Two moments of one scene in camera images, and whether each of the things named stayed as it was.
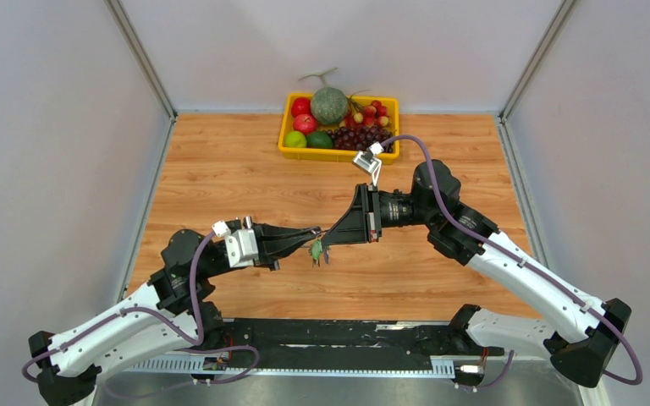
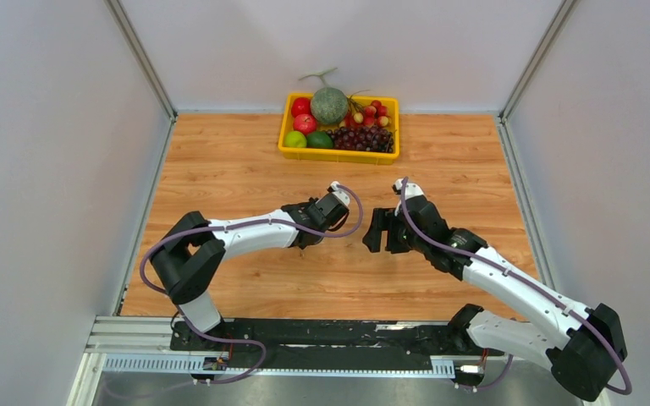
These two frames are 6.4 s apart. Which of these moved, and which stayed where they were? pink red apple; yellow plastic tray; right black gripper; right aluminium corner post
Moved: right black gripper
Stayed: yellow plastic tray; right aluminium corner post; pink red apple
